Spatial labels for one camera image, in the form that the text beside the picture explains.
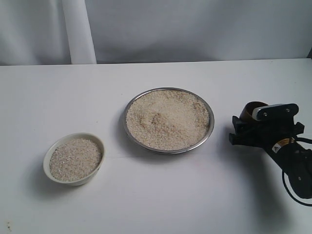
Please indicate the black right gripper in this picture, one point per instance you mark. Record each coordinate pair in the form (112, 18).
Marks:
(272, 128)

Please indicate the brown wooden cup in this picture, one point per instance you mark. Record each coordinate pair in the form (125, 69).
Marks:
(247, 112)

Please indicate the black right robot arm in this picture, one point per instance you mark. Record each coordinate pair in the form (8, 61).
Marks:
(297, 167)

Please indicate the rice on steel plate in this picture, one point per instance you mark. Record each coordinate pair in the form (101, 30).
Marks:
(168, 119)

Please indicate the rice in white bowl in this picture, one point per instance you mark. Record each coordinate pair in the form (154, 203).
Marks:
(75, 159)

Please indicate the white ceramic bowl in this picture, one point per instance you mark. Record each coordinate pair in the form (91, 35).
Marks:
(63, 140)

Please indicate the round steel plate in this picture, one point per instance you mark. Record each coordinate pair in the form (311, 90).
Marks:
(211, 124)

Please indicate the white backdrop curtain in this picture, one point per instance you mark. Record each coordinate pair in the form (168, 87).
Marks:
(44, 32)

